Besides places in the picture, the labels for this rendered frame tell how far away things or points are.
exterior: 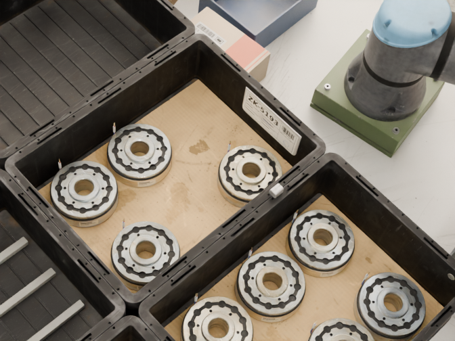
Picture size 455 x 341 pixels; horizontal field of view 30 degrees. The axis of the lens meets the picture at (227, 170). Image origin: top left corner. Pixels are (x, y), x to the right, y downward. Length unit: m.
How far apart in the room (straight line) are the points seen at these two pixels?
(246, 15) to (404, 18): 0.42
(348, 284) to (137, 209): 0.35
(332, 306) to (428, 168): 0.42
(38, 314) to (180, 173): 0.32
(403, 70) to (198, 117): 0.36
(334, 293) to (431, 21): 0.47
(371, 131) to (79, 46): 0.55
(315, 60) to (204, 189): 0.46
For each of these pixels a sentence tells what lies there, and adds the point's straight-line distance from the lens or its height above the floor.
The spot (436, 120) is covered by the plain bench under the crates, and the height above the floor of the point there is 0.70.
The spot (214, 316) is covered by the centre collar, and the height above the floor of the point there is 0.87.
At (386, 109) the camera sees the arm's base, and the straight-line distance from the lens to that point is 1.57.
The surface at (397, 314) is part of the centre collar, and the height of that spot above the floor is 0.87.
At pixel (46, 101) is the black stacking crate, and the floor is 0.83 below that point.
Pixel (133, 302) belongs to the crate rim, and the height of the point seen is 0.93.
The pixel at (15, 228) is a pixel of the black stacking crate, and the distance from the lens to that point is 1.34.
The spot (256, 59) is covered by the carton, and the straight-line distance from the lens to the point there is 1.59.
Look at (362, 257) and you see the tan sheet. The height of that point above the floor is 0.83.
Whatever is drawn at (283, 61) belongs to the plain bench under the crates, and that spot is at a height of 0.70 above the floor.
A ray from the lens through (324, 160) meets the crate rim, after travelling 1.30.
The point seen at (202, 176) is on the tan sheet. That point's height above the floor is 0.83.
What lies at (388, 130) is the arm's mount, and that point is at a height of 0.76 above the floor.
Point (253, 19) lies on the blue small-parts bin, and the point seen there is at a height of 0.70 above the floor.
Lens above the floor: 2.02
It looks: 59 degrees down
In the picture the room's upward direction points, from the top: 11 degrees clockwise
